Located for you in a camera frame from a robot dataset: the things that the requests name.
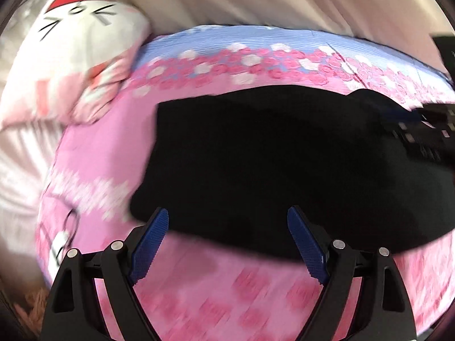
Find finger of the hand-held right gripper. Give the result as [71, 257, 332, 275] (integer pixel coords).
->
[380, 121, 455, 167]
[409, 104, 455, 123]

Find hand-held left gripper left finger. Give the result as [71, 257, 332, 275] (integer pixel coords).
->
[40, 207, 169, 341]

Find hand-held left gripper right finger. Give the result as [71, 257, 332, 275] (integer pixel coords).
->
[287, 205, 418, 341]

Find black pants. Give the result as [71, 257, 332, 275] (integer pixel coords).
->
[130, 85, 455, 261]

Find pink floral blanket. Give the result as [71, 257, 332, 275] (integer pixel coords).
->
[36, 25, 455, 341]

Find brown shaggy rug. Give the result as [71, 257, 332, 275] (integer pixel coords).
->
[12, 284, 54, 340]

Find pale pink satin sheet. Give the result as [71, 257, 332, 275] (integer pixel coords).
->
[0, 114, 70, 260]

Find white cat print pillow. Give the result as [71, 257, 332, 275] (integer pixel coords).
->
[0, 0, 152, 128]

